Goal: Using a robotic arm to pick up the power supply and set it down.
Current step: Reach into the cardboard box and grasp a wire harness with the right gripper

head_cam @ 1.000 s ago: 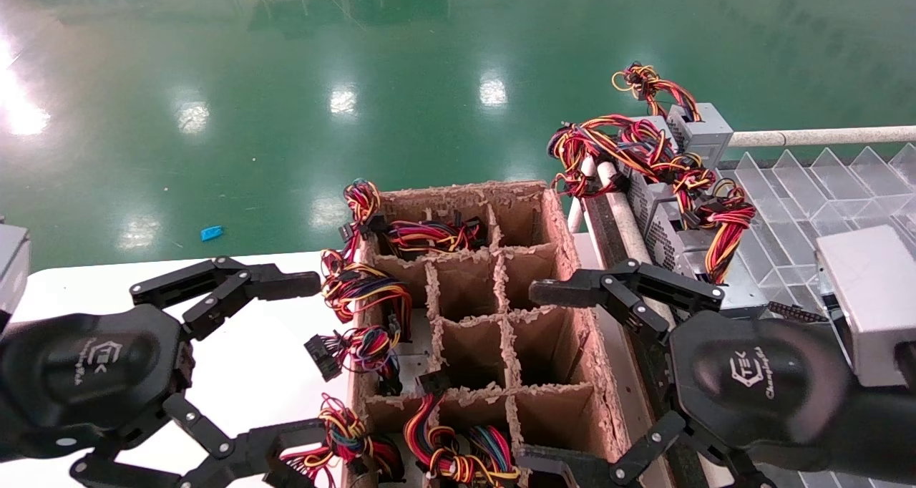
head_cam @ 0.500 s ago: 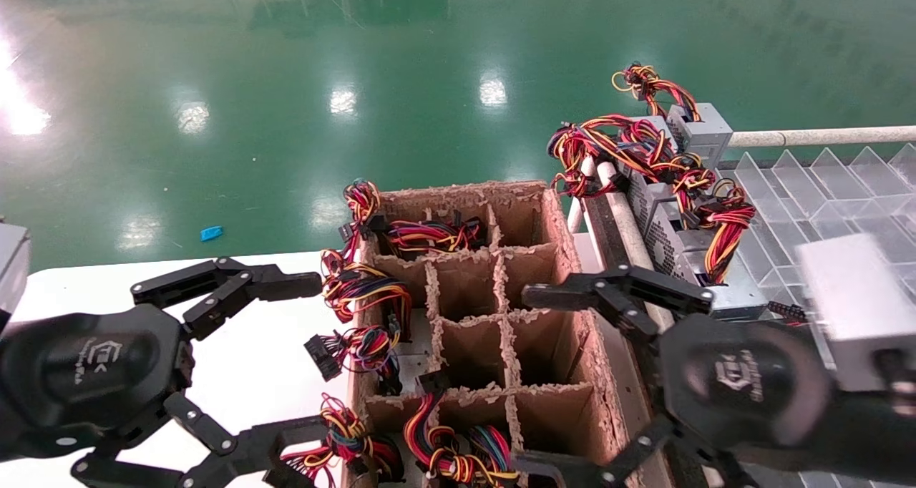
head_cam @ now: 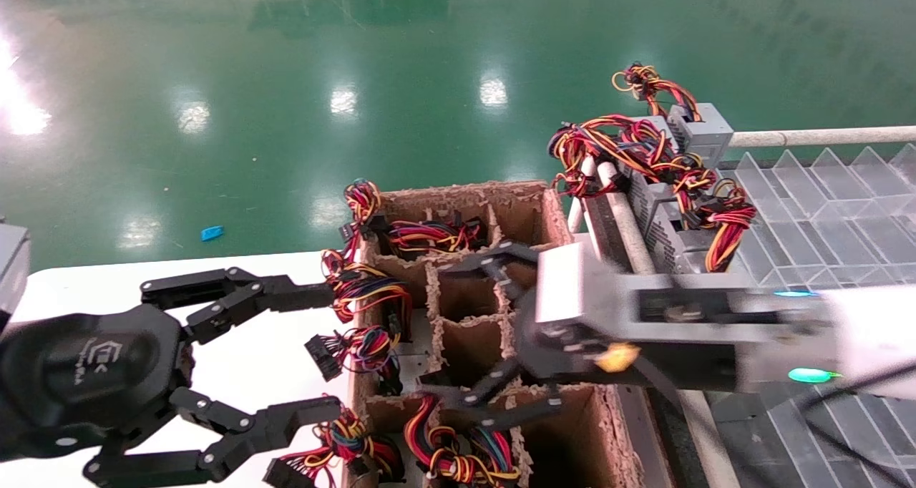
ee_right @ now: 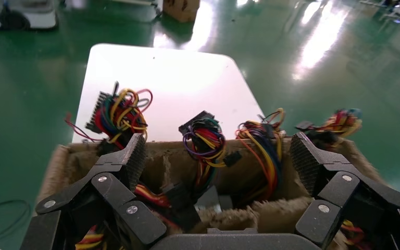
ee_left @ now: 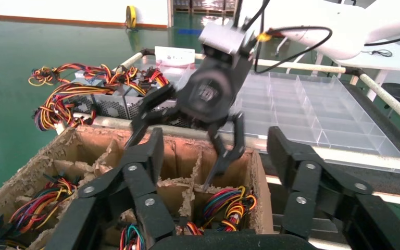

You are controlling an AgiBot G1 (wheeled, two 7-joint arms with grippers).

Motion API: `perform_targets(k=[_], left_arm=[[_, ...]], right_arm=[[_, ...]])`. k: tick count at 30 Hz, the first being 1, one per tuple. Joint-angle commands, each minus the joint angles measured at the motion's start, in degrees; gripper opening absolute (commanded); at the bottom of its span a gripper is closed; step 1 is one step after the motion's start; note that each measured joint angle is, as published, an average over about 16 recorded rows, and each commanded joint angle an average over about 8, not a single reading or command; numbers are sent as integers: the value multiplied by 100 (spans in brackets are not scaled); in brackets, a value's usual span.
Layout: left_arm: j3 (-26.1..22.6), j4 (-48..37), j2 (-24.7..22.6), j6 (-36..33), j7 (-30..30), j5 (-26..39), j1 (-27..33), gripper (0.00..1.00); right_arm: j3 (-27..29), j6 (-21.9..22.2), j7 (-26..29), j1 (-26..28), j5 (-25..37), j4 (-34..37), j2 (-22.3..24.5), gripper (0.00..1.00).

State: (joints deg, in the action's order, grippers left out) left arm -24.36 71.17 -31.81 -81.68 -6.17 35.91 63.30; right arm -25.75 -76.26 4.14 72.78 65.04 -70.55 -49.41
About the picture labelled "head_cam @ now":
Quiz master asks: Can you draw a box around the large red yellow wire bundle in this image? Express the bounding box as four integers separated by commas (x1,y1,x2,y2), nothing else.
547,112,718,199

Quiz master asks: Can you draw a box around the multicolour wire bundle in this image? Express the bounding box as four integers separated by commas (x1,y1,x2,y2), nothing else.
320,248,415,342
386,216,485,255
404,395,523,488

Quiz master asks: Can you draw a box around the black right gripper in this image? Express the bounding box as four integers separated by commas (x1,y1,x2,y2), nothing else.
419,241,742,433

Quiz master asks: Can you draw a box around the brown cardboard divider box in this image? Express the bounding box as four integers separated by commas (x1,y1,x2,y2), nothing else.
347,180,646,488

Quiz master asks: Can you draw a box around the wire bundle with black connector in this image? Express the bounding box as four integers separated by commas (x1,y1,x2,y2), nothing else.
263,406,406,488
304,326,403,397

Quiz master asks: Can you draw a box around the clear ribbed plastic panel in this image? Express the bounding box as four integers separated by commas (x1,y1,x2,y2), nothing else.
716,143,916,488

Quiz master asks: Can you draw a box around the red orange wire bundle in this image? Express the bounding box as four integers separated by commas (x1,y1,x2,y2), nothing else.
612,62,703,121
339,180,391,260

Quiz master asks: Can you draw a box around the grey perforated power supply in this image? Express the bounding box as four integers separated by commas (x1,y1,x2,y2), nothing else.
628,170,716,256
666,229,749,277

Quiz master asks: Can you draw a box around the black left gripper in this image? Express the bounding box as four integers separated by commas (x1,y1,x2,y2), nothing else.
0,268,344,486

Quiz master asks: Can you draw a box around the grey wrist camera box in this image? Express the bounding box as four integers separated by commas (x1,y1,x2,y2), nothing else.
535,241,641,328

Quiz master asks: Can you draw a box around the short white rail pipe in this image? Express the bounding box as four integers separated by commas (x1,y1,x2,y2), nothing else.
568,157,599,235

